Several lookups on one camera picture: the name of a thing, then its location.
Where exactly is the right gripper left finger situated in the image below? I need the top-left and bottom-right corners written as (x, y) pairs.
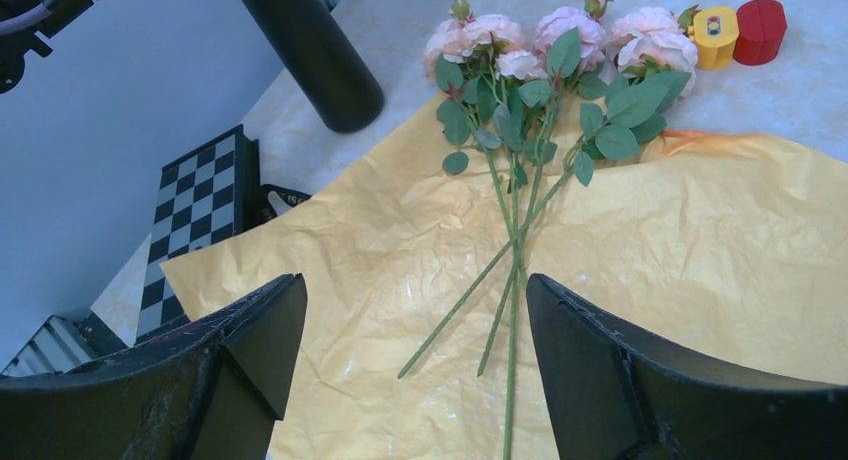
top-left (1, 274), bottom-right (308, 459)

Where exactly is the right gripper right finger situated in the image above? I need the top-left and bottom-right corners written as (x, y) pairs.
top-left (527, 274), bottom-right (847, 459)

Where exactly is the orange yellow wrapping paper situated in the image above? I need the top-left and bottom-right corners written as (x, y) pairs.
top-left (163, 101), bottom-right (847, 459)

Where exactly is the orange paper bouquet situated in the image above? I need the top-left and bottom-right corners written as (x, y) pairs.
top-left (397, 0), bottom-right (701, 460)

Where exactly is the black ribbon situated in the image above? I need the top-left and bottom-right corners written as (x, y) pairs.
top-left (258, 184), bottom-right (312, 223)

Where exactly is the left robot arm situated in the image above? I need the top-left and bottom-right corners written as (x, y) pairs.
top-left (1, 0), bottom-right (99, 94)

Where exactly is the black tapered vase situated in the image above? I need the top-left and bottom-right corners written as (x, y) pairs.
top-left (241, 0), bottom-right (384, 133)

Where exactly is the black white checkerboard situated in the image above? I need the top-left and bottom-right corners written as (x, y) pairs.
top-left (136, 124), bottom-right (259, 343)

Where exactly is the yellow toy flower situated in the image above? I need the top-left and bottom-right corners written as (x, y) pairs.
top-left (687, 6), bottom-right (739, 71)

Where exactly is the aluminium frame rail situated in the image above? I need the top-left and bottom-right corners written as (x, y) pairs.
top-left (1, 316), bottom-right (97, 377)

